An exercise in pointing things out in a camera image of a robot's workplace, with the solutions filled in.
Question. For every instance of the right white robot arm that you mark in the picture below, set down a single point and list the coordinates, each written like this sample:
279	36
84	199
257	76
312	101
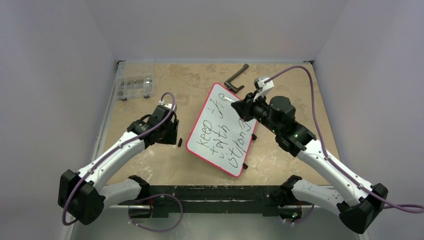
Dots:
356	201

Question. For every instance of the red framed whiteboard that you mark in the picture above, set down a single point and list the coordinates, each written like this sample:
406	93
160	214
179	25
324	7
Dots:
219	136

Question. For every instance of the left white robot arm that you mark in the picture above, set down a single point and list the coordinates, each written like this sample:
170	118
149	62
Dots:
84	194

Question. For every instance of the clear plastic screw box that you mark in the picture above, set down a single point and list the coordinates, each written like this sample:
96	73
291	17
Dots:
135	86

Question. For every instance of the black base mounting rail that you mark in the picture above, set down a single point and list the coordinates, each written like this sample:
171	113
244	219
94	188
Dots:
158	201

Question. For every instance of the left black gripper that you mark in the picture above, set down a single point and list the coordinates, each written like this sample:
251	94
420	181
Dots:
170	139

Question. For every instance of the black marker cap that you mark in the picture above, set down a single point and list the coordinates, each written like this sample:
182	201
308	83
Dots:
179	144

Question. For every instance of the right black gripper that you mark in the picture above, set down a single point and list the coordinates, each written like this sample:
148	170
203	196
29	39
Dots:
247	108

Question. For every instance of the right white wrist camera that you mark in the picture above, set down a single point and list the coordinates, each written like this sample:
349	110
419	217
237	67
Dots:
263	86

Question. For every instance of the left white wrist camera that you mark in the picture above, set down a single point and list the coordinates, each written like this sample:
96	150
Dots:
170	106

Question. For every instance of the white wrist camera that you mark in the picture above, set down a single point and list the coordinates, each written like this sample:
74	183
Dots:
263	86
170	106

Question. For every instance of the black white marker pen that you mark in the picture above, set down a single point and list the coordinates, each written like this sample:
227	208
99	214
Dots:
228	99

